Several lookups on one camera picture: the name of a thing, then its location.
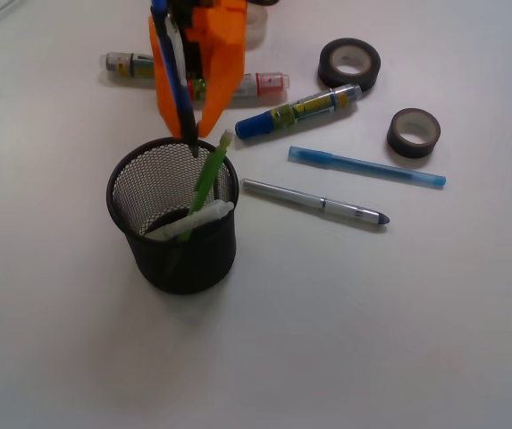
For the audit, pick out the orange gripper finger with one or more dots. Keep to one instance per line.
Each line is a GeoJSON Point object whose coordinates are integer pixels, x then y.
{"type": "Point", "coordinates": [164, 98]}
{"type": "Point", "coordinates": [224, 65]}

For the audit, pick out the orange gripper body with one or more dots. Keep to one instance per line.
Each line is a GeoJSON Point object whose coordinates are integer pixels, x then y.
{"type": "Point", "coordinates": [211, 22]}

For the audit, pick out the blue black ballpoint pen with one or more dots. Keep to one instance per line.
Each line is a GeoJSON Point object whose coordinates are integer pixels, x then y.
{"type": "Point", "coordinates": [171, 48]}

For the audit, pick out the green mechanical pencil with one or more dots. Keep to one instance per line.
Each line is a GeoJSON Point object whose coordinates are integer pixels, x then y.
{"type": "Point", "coordinates": [215, 181]}

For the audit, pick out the white dotted Pilot pen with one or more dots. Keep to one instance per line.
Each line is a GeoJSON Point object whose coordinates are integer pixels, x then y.
{"type": "Point", "coordinates": [209, 213]}

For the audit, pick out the black mesh pen holder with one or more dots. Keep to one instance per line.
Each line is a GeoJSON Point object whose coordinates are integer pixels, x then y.
{"type": "Point", "coordinates": [153, 186]}

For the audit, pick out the light blue ballpoint pen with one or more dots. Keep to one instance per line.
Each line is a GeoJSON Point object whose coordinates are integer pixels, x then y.
{"type": "Point", "coordinates": [345, 164]}

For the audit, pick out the silver pen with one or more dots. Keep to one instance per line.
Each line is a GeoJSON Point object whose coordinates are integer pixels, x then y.
{"type": "Point", "coordinates": [320, 205]}

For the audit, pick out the clear tape roll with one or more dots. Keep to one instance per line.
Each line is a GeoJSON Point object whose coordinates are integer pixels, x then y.
{"type": "Point", "coordinates": [256, 25]}

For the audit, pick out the red capped marker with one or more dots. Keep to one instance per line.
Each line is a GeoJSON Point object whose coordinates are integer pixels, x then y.
{"type": "Point", "coordinates": [253, 85]}

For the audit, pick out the black capped marker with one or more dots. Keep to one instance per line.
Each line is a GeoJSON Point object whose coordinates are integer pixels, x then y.
{"type": "Point", "coordinates": [129, 65]}

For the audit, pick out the large black tape roll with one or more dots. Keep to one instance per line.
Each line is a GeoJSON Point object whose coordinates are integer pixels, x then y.
{"type": "Point", "coordinates": [349, 61]}

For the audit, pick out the blue capped marker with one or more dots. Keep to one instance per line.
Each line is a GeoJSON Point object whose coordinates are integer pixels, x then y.
{"type": "Point", "coordinates": [290, 114]}

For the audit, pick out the small black tape roll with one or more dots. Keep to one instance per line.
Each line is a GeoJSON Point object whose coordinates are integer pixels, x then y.
{"type": "Point", "coordinates": [413, 133]}

